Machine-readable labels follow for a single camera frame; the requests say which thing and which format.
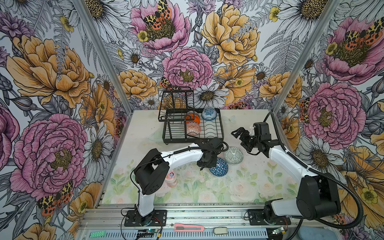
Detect grey oval object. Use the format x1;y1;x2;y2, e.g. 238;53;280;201
213;227;228;236

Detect green patterned ceramic bowl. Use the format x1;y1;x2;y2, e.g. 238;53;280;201
224;147;244;165

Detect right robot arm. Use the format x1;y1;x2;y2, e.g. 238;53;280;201
231;122;341;223

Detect blue floral ceramic bowl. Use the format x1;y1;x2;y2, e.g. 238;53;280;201
202;108;218;121

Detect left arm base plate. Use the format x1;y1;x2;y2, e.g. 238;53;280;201
124;210;168;227

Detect black wire dish rack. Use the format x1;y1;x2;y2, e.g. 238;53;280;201
158;86;224;144

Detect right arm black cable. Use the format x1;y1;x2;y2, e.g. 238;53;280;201
263;111;364;240

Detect orange plastic bowl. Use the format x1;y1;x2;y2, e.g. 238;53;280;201
185;111;201;125

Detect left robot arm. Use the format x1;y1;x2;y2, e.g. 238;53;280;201
131;138;229;218

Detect blue cloth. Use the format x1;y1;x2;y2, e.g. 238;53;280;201
298;226;338;240

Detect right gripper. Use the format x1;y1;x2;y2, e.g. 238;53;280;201
231;127;261;153

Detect orange patterned ceramic bowl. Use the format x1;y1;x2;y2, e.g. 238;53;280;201
186;122;201;136

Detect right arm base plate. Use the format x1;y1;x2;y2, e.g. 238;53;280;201
244;209;291;226

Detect pink lidded small jar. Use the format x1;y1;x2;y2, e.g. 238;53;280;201
165;171;178;188

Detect pink utility knife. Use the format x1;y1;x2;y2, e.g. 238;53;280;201
174;223;205;233

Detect dark blue patterned bowl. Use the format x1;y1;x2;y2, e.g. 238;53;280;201
209;158;229;177

